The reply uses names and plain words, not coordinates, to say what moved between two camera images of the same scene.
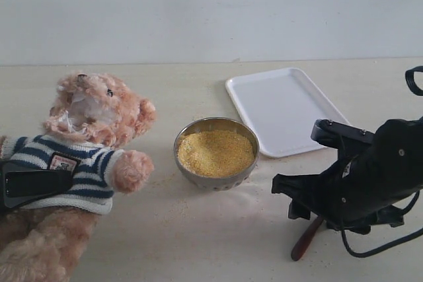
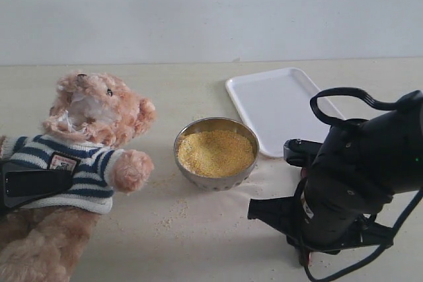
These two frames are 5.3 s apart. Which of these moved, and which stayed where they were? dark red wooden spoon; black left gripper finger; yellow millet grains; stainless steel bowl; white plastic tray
Moved: dark red wooden spoon
Stayed: yellow millet grains; black left gripper finger; white plastic tray; stainless steel bowl
